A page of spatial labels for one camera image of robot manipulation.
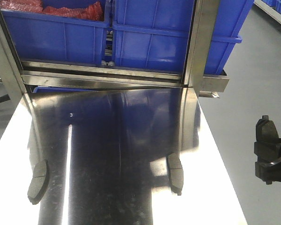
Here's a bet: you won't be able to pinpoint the stainless steel shelf rack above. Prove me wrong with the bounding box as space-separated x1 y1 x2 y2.
0 0 229 105

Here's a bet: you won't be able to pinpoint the left blue plastic bin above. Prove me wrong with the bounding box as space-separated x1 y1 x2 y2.
1 0 111 66

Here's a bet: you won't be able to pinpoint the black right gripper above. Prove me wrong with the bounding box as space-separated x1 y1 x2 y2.
254 138 281 184

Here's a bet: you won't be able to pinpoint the background metal shelf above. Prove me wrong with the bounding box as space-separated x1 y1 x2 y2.
254 0 281 25

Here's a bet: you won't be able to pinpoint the large right blue bin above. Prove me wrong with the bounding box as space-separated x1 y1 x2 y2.
112 0 253 75

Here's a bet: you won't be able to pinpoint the red plastic bags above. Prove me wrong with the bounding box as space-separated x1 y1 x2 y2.
0 0 104 21

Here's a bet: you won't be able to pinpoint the grey brake pad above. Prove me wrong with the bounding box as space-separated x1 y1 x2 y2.
166 152 184 196
255 115 280 186
27 159 49 205

